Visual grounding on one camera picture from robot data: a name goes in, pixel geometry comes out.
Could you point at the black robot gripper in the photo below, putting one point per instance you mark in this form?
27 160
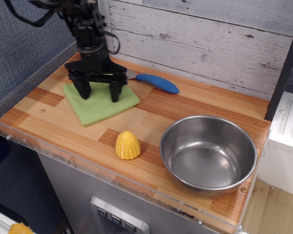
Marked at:
96 66

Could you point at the green microfiber cloth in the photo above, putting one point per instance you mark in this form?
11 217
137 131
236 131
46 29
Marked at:
99 105

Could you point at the metal spoon with blue handle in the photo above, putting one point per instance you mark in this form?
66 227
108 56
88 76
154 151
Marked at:
157 81

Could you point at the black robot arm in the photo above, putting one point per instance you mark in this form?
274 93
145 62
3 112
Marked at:
87 26

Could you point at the yellow object at bottom left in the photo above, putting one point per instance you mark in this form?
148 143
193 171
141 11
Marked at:
20 228

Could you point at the yellow toy corn piece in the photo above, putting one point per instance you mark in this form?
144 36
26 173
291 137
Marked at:
127 146

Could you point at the silver toy fridge cabinet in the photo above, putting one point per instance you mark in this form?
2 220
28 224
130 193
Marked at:
128 197

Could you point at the stainless steel bowl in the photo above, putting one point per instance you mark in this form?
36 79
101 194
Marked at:
207 156

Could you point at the clear acrylic table guard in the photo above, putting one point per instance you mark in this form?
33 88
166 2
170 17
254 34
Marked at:
38 115

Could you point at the white ridged side unit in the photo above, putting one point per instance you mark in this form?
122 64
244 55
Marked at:
276 166

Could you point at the dark grey right post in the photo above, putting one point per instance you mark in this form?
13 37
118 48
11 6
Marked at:
281 85

